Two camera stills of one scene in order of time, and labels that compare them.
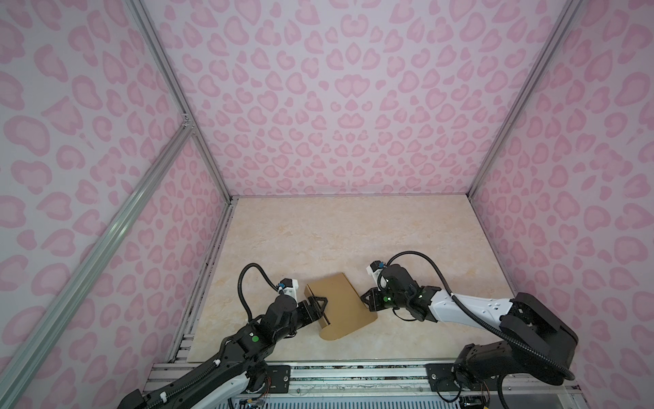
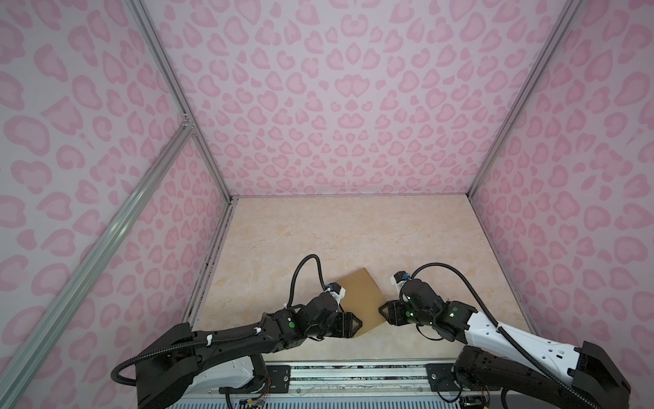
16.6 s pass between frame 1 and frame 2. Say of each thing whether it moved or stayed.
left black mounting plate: stayed
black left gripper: moved
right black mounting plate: stayed
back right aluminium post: stayed
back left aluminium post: stayed
